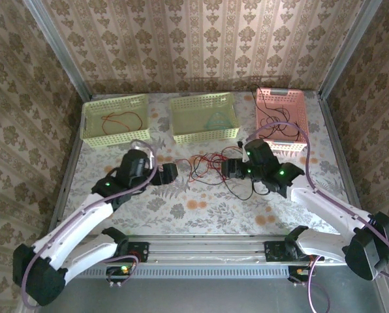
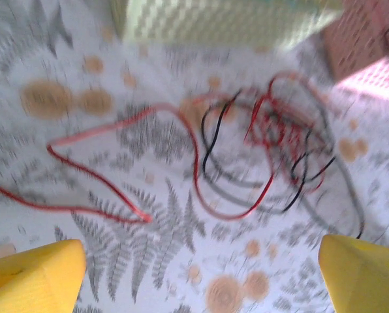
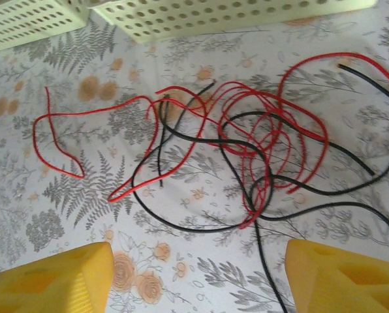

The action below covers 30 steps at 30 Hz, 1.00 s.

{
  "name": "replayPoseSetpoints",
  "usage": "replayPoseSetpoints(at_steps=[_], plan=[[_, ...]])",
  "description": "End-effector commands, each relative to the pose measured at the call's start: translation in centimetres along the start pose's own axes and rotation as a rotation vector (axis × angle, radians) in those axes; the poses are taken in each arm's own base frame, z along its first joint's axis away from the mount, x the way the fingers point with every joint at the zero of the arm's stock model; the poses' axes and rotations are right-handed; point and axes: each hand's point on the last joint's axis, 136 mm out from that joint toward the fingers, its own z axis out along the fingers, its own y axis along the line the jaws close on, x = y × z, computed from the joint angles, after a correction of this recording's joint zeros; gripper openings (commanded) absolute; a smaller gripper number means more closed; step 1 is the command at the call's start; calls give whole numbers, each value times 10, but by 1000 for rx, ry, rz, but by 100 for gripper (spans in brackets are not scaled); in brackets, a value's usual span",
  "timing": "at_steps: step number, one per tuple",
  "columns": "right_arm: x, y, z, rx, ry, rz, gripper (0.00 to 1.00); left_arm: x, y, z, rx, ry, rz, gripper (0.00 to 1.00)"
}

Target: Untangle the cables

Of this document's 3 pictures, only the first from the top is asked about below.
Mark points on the aluminium frame post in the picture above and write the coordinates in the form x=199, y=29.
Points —
x=348, y=49
x=60, y=49

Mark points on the pale yellow perforated basket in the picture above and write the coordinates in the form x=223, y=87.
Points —
x=197, y=111
x=116, y=107

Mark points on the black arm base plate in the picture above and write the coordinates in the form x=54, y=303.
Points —
x=138, y=251
x=275, y=251

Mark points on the small circuit board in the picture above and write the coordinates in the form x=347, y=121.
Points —
x=119, y=272
x=299, y=272

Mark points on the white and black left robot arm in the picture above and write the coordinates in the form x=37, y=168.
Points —
x=80, y=225

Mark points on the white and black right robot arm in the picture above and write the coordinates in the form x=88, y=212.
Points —
x=328, y=208

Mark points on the pink perforated plastic basket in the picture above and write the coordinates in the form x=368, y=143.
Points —
x=279, y=107

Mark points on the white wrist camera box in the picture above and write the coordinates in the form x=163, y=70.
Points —
x=152, y=159
x=243, y=153

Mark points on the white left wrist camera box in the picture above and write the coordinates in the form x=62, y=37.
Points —
x=152, y=159

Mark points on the aluminium frame side rail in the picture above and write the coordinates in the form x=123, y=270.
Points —
x=325, y=107
x=72, y=150

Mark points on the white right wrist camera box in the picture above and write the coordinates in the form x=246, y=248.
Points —
x=243, y=153

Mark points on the floral patterned tablecloth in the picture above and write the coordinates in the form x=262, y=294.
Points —
x=214, y=215

